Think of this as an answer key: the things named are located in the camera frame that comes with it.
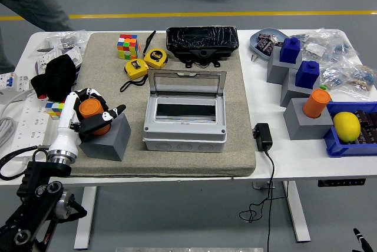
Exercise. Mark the black plastic tray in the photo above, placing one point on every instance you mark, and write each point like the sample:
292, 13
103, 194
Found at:
201, 38

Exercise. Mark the metal bracket under table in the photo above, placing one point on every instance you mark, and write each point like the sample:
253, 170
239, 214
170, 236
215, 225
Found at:
259, 185

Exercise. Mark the white table leg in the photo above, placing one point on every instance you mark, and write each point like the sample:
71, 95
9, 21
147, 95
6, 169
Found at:
84, 234
297, 213

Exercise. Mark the clear bag of components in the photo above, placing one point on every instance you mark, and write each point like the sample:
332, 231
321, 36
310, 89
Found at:
341, 47
315, 47
334, 76
362, 79

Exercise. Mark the white circuit breaker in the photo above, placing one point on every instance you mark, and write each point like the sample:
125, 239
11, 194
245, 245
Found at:
14, 82

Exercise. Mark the black cloth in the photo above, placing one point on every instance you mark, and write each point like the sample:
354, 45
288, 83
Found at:
57, 75

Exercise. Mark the black table control panel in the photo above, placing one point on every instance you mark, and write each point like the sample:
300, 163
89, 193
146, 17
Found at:
341, 182

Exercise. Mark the dark brown components pile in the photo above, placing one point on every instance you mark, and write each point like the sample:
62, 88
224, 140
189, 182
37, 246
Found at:
368, 128

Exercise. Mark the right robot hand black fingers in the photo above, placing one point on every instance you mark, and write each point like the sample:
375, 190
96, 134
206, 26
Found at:
360, 238

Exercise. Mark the grey holder block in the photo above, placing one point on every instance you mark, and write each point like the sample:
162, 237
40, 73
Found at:
277, 71
290, 93
303, 125

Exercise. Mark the large colourful puzzle cube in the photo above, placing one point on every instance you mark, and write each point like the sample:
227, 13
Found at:
128, 46

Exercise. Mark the small metal tweezers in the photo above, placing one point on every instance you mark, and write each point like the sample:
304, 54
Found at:
254, 57

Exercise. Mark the silver wrapped candy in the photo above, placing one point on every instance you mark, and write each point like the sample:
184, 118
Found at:
275, 40

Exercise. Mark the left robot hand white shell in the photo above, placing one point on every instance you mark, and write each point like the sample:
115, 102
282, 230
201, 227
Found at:
63, 134

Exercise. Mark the white purple packet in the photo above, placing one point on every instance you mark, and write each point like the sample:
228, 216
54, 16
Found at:
73, 54

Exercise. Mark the yellow tape measure black face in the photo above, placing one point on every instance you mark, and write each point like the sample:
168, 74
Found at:
155, 57

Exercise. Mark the small colourful puzzle cube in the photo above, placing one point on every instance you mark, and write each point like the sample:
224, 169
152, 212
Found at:
54, 110

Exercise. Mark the small green piece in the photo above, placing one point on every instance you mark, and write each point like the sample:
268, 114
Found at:
323, 87

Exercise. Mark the black power adapter plug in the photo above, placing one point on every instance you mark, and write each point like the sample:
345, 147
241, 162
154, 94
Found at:
263, 135

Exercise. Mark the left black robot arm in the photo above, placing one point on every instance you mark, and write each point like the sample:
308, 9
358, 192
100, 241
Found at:
35, 175

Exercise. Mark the grey-brown mat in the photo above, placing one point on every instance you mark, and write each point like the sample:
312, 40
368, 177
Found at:
191, 163

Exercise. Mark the grey electrical box clear lid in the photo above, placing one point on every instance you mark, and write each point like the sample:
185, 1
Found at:
182, 140

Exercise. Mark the grey block with round hole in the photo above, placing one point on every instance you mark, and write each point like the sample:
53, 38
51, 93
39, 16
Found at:
109, 149

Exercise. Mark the yellow lemon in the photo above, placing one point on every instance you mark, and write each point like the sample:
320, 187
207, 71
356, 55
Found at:
347, 125

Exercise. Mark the blue plastic bin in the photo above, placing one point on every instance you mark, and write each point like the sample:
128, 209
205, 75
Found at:
335, 146

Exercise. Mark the blue knobbed block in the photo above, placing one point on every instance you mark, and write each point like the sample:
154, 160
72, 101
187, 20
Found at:
307, 75
290, 50

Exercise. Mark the clear bags of small parts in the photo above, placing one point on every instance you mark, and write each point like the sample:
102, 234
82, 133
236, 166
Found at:
73, 38

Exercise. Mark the dark wrapped candy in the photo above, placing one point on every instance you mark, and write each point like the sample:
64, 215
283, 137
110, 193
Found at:
264, 37
265, 47

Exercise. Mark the white power strip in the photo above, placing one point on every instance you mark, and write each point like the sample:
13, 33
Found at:
32, 125

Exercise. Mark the blue-grey oval dish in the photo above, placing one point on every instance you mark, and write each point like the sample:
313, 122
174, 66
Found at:
266, 31

